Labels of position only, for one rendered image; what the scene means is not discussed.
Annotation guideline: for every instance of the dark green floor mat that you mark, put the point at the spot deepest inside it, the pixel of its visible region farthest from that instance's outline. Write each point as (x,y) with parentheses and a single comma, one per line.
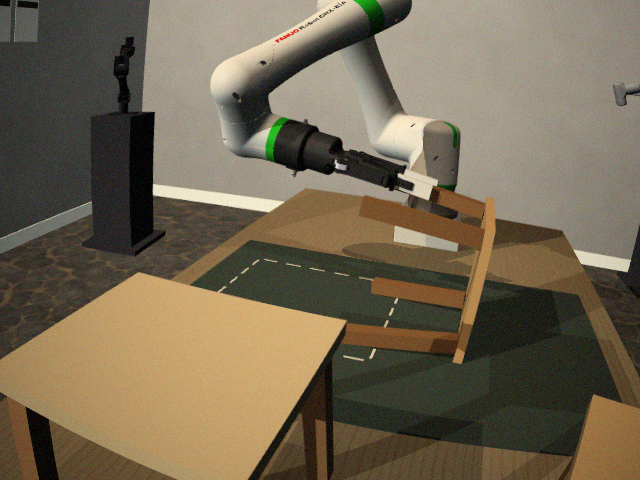
(530,369)

